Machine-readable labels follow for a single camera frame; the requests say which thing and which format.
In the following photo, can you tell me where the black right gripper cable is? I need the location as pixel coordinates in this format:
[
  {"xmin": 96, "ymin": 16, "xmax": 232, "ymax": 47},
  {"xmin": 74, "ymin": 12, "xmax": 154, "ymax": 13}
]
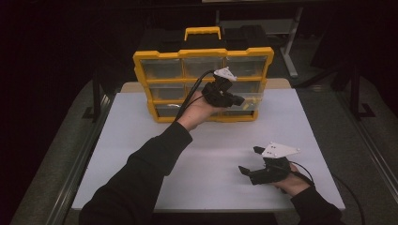
[{"xmin": 290, "ymin": 160, "xmax": 367, "ymax": 225}]

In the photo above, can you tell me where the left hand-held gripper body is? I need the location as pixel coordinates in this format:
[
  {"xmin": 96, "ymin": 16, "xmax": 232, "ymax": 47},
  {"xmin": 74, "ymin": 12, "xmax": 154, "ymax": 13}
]
[{"xmin": 201, "ymin": 66, "xmax": 238, "ymax": 109}]

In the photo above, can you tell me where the clear plastic organizer drawer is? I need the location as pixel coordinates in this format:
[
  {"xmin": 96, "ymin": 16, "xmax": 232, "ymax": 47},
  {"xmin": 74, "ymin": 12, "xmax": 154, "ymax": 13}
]
[{"xmin": 223, "ymin": 81, "xmax": 267, "ymax": 113}]

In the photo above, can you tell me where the person's right hand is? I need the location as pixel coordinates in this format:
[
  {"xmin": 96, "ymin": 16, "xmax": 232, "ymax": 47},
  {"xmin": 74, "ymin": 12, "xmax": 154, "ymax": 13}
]
[{"xmin": 271, "ymin": 163, "xmax": 314, "ymax": 199}]

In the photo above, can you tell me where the grid of clear drawers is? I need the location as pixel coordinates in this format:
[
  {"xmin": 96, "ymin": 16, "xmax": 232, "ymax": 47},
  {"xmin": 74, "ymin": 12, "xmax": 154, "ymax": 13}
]
[{"xmin": 139, "ymin": 55, "xmax": 268, "ymax": 118}]

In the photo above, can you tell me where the black metal stand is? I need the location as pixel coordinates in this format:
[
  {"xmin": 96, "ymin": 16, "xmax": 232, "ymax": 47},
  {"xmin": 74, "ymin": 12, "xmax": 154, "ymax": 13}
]
[
  {"xmin": 349, "ymin": 64, "xmax": 377, "ymax": 122},
  {"xmin": 82, "ymin": 69, "xmax": 105, "ymax": 120}
]

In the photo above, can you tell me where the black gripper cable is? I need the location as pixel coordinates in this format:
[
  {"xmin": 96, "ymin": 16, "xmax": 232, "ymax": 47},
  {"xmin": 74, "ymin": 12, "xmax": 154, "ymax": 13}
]
[
  {"xmin": 174, "ymin": 69, "xmax": 218, "ymax": 123},
  {"xmin": 290, "ymin": 160, "xmax": 367, "ymax": 225}
]

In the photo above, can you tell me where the yellow and black organizer case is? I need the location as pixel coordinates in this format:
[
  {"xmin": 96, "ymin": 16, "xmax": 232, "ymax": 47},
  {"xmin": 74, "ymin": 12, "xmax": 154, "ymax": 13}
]
[{"xmin": 132, "ymin": 24, "xmax": 276, "ymax": 124}]

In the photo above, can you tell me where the white metal desk frame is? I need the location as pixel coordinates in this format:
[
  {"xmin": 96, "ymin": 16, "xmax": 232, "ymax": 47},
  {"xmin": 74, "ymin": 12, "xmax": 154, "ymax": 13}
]
[{"xmin": 215, "ymin": 6, "xmax": 305, "ymax": 79}]

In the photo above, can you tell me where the grey metal rail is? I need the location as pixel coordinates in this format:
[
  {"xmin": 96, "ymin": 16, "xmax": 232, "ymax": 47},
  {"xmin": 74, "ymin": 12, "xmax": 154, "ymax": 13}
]
[
  {"xmin": 337, "ymin": 92, "xmax": 398, "ymax": 196},
  {"xmin": 51, "ymin": 93, "xmax": 115, "ymax": 225}
]

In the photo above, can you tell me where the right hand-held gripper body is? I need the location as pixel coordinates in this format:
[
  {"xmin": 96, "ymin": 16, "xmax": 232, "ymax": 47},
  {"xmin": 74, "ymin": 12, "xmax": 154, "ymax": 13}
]
[{"xmin": 248, "ymin": 142, "xmax": 301, "ymax": 187}]

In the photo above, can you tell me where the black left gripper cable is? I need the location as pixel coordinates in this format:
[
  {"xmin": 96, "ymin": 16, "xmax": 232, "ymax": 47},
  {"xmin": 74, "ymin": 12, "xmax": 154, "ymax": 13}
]
[{"xmin": 174, "ymin": 69, "xmax": 218, "ymax": 123}]

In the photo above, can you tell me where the person's left hand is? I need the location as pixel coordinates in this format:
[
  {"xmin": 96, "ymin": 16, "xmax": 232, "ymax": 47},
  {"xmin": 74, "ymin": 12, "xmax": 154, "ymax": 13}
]
[{"xmin": 176, "ymin": 90, "xmax": 228, "ymax": 132}]

